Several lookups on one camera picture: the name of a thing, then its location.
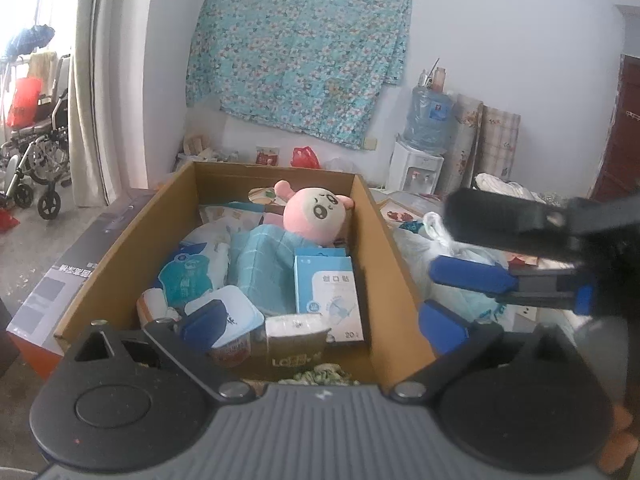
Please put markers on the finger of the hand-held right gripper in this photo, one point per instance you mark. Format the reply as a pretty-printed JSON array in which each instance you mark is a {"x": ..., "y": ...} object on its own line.
[
  {"x": 500, "y": 222},
  {"x": 470, "y": 275}
]

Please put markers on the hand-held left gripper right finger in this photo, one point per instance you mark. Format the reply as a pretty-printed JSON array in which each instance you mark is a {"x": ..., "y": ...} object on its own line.
[{"x": 442, "y": 327}]

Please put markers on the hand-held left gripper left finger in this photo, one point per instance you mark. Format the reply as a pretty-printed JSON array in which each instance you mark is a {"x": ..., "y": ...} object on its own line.
[{"x": 202, "y": 321}]

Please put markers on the red tub white lid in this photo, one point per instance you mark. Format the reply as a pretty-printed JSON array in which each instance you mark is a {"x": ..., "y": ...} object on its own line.
[{"x": 242, "y": 312}]

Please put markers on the light blue towel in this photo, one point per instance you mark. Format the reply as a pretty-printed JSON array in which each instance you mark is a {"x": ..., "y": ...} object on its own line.
[{"x": 260, "y": 270}]

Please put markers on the cardboard box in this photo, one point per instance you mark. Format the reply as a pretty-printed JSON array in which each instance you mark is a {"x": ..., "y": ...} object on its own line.
[{"x": 385, "y": 260}]

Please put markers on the white blue bandage box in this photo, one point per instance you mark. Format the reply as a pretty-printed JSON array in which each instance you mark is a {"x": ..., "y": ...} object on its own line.
[{"x": 325, "y": 295}]

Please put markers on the white plastic bag blue print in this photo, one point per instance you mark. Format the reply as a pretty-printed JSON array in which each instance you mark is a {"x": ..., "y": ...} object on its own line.
[{"x": 475, "y": 306}]

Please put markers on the white knitted blanket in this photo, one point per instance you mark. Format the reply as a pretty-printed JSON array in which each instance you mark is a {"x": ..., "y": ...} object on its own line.
[{"x": 505, "y": 187}]

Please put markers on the white orange packet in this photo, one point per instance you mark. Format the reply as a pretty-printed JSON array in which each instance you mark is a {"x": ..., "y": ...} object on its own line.
[{"x": 155, "y": 305}]

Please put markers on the blue cartoon wipes pack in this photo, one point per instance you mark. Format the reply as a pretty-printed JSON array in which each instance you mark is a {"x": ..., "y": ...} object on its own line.
[{"x": 190, "y": 270}]

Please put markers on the plain white plastic bag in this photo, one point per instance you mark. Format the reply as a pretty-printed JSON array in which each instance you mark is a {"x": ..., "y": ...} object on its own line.
[{"x": 420, "y": 245}]

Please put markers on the rolled plaid mat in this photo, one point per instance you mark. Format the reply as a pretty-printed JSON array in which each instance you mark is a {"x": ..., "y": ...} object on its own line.
[{"x": 500, "y": 142}]

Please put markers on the rolled floral mat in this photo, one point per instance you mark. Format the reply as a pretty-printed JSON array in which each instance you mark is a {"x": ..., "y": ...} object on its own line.
[{"x": 462, "y": 145}]

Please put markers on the fruit print bed cover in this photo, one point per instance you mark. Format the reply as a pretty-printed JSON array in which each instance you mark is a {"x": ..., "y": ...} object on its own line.
[{"x": 400, "y": 210}]

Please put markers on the small beige carton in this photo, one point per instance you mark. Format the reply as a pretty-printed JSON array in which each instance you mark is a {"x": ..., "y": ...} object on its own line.
[{"x": 295, "y": 350}]

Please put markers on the white water dispenser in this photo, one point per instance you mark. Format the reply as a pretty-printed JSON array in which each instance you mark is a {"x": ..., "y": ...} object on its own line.
[{"x": 412, "y": 170}]

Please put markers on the white printed packet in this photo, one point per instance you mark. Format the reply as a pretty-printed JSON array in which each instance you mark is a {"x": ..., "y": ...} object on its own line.
[{"x": 230, "y": 217}]

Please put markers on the brown door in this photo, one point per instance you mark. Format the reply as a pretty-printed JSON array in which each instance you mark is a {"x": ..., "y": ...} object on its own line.
[{"x": 617, "y": 135}]

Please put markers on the blue water bottle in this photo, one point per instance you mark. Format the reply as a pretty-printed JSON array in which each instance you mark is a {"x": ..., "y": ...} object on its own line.
[{"x": 427, "y": 120}]

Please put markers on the green white patterned cloth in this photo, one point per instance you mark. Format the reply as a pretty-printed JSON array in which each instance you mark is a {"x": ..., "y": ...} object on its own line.
[{"x": 325, "y": 375}]

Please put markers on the small brown bottle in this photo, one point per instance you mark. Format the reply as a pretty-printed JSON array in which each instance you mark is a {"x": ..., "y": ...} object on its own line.
[{"x": 440, "y": 79}]

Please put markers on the clear plastic bag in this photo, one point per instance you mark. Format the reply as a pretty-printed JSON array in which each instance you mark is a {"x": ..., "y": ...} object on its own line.
[{"x": 341, "y": 165}]

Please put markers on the red plastic bag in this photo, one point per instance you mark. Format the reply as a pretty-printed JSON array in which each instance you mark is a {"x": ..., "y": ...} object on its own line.
[{"x": 305, "y": 157}]

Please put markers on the crumpled red bag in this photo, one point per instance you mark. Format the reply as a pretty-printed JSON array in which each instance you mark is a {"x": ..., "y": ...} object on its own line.
[{"x": 9, "y": 221}]

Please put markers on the wheelchair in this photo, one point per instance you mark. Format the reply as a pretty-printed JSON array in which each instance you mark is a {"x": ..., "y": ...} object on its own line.
[{"x": 40, "y": 160}]

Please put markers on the grey curtain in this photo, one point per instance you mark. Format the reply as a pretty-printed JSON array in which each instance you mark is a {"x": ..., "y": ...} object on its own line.
[{"x": 115, "y": 85}]

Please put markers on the teal floral cloth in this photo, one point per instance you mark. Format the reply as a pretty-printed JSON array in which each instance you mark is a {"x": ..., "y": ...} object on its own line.
[{"x": 300, "y": 45}]

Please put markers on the red bag with print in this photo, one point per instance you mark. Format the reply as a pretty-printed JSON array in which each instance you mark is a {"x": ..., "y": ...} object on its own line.
[{"x": 24, "y": 102}]

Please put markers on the dark blue garment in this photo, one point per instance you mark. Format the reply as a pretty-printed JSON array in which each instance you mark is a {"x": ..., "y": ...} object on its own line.
[{"x": 30, "y": 39}]

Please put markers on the beige wall socket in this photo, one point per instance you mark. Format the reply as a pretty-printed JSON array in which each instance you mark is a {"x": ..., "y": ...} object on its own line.
[{"x": 370, "y": 143}]

